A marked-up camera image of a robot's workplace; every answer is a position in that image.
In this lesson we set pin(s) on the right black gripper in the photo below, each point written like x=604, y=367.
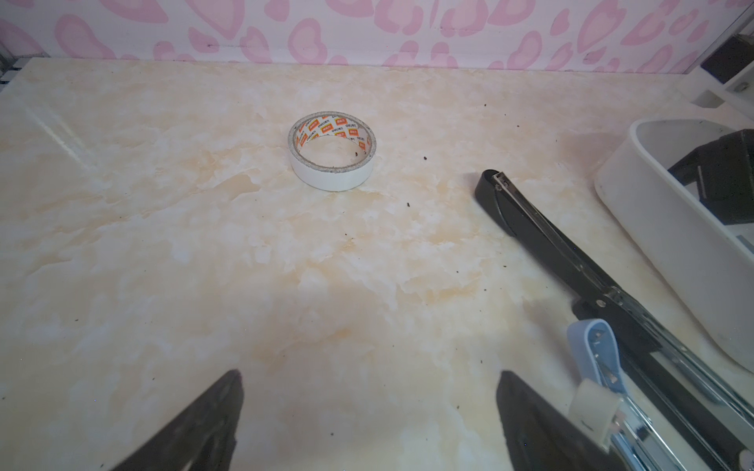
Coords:
x=723, y=173

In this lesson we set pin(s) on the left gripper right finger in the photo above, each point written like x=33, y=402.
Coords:
x=539, y=437

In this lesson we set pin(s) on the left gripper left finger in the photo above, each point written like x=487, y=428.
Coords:
x=201, y=437

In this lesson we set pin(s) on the light blue mini stapler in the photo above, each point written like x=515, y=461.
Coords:
x=595, y=350

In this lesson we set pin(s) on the black stapler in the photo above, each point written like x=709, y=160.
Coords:
x=710, y=415

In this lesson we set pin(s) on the white mini stapler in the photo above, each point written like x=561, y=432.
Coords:
x=597, y=413

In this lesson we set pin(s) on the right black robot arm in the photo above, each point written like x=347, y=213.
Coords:
x=724, y=76

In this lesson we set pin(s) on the white plastic tray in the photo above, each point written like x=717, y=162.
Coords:
x=708, y=265

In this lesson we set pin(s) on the white tape roll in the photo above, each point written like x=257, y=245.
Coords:
x=332, y=151

